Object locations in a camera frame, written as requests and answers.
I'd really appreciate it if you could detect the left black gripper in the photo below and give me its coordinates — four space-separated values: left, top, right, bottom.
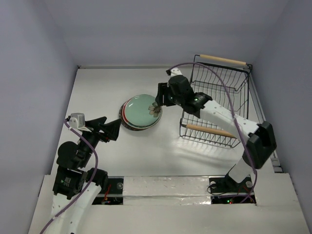
79 115 121 166

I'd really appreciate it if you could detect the grey deer snowflake plate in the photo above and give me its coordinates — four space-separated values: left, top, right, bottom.
122 113 162 130

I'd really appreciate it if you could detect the green leaf plate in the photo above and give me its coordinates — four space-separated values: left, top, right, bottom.
122 94 162 128

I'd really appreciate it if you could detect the red teal flower plate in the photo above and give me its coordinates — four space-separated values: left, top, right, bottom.
123 100 162 127

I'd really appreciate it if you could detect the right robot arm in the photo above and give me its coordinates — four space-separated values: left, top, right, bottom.
156 75 276 191

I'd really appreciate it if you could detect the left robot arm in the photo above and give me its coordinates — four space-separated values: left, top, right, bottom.
41 113 121 234

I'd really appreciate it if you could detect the white front platform board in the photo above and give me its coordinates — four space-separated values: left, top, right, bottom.
29 173 309 234

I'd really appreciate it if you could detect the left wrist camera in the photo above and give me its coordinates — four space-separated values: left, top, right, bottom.
67 113 86 131

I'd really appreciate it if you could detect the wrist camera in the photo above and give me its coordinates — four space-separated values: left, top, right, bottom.
67 113 86 131
166 68 182 77

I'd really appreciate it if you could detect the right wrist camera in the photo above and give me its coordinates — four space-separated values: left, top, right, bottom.
166 68 182 77

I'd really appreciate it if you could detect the black wire dish rack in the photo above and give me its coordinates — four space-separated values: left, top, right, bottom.
179 54 252 148

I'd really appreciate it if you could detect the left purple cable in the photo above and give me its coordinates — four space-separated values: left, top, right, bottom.
40 118 99 234

